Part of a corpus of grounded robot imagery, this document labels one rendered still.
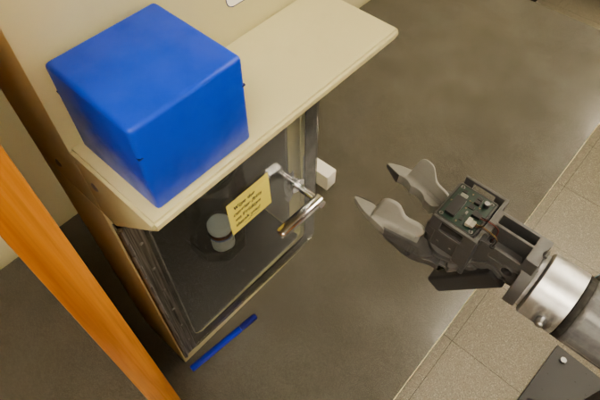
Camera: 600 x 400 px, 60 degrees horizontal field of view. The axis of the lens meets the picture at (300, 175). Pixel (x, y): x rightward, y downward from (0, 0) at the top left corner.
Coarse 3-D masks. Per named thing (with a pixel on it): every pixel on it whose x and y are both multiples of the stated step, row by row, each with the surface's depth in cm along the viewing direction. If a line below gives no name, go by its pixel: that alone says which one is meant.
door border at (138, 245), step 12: (132, 228) 55; (132, 240) 56; (144, 240) 57; (132, 252) 56; (144, 252) 59; (144, 264) 60; (156, 264) 62; (144, 276) 61; (156, 276) 64; (156, 288) 65; (168, 288) 68; (168, 300) 69; (168, 312) 71; (180, 312) 74; (168, 324) 73; (180, 324) 76; (180, 336) 79; (180, 348) 81; (192, 348) 85
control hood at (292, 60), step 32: (320, 0) 56; (256, 32) 53; (288, 32) 53; (320, 32) 53; (352, 32) 53; (384, 32) 53; (256, 64) 50; (288, 64) 50; (320, 64) 50; (352, 64) 50; (256, 96) 47; (288, 96) 47; (320, 96) 48; (256, 128) 45; (96, 160) 43; (224, 160) 43; (96, 192) 46; (128, 192) 41; (192, 192) 41; (128, 224) 46; (160, 224) 40
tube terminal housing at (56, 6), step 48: (0, 0) 33; (48, 0) 35; (96, 0) 38; (144, 0) 41; (192, 0) 45; (288, 0) 56; (0, 48) 37; (48, 48) 37; (48, 96) 40; (48, 144) 48; (96, 240) 69; (144, 288) 66
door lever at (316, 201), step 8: (296, 184) 79; (304, 192) 78; (312, 192) 78; (312, 200) 77; (320, 200) 77; (304, 208) 76; (312, 208) 76; (296, 216) 75; (304, 216) 76; (288, 224) 74; (296, 224) 75; (280, 232) 74; (288, 232) 74
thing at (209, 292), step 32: (288, 128) 68; (256, 160) 66; (288, 160) 73; (224, 192) 65; (288, 192) 79; (192, 224) 63; (224, 224) 69; (256, 224) 77; (160, 256) 62; (192, 256) 68; (224, 256) 75; (256, 256) 83; (288, 256) 94; (192, 288) 73; (224, 288) 81; (256, 288) 91; (192, 320) 79; (224, 320) 88
